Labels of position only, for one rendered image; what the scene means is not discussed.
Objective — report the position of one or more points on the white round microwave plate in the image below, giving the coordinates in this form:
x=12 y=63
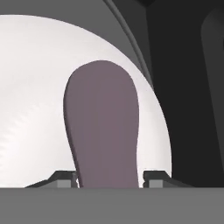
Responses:
x=32 y=102

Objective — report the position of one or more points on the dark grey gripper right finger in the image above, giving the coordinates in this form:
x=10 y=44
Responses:
x=156 y=178

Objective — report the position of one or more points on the purple eggplant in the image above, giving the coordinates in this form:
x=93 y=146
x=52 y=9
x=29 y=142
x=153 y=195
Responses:
x=102 y=125

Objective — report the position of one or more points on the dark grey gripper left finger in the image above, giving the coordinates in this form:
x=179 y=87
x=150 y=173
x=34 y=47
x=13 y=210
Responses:
x=62 y=178

